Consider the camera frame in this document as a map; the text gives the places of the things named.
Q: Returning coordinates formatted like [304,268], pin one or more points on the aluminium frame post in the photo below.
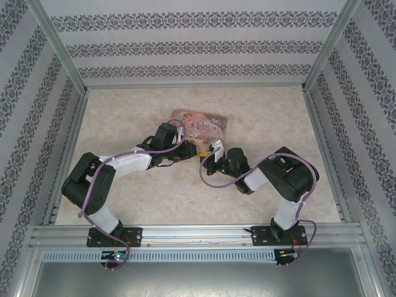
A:
[58,46]
[331,46]

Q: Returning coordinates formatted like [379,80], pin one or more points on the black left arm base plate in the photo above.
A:
[134,236]

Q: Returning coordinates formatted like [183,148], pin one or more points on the right controller board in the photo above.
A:
[286,252]

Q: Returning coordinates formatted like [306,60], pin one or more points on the yellow padlock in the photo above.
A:
[203,153]

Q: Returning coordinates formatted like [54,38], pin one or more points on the left controller board green light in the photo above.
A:
[116,255]

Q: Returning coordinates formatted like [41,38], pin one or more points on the aluminium frame beam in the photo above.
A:
[195,87]
[321,139]
[69,139]

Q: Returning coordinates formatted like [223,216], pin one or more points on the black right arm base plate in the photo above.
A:
[260,235]

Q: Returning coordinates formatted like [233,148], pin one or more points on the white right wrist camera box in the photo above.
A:
[216,148]

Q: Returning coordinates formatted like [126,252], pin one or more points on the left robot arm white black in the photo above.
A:
[130,161]

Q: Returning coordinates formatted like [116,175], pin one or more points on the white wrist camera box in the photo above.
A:
[216,148]
[181,133]

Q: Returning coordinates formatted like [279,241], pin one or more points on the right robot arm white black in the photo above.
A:
[290,179]

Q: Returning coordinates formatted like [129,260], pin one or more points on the aluminium mounting rail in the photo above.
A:
[198,235]

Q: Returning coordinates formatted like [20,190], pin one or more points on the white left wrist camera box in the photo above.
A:
[181,133]

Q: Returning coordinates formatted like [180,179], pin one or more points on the pink illustrated tin box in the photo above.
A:
[210,123]

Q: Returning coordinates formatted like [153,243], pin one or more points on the grey metal sheet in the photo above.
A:
[198,281]

